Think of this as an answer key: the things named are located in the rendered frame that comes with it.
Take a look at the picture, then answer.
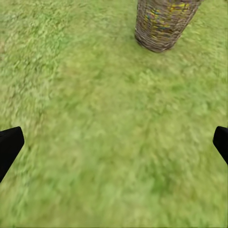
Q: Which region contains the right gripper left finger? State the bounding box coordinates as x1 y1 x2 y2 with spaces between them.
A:
0 126 25 183

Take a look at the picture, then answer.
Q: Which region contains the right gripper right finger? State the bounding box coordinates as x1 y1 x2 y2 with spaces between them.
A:
213 126 228 165

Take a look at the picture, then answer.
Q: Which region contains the wicker basket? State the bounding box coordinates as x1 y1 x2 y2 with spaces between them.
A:
135 0 204 52

